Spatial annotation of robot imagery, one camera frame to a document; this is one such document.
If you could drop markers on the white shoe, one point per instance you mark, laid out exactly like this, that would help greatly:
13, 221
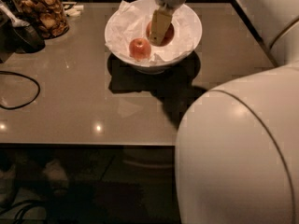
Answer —
7, 186
57, 177

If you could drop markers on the glass jar of dried chips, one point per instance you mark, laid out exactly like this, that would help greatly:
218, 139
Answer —
47, 16

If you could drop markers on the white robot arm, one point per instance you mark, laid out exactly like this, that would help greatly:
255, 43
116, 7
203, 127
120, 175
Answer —
237, 149

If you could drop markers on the white shoe right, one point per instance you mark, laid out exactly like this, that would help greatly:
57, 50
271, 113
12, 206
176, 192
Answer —
57, 177

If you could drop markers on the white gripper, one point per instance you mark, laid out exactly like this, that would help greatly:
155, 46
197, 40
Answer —
160, 19

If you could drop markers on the small white items on table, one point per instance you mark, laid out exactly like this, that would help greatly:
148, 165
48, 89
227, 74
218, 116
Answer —
72, 10

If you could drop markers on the red apple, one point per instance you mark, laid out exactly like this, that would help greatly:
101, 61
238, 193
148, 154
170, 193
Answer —
168, 36
140, 49

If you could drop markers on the white ceramic bowl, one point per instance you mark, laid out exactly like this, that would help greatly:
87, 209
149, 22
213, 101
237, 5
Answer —
193, 31

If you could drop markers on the white shoe left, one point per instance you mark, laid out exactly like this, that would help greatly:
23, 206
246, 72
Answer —
7, 186

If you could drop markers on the white spoon handle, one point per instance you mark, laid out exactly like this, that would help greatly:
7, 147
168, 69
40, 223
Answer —
14, 20

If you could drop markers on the white crumpled paper liner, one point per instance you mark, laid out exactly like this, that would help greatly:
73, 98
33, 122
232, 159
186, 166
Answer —
124, 25

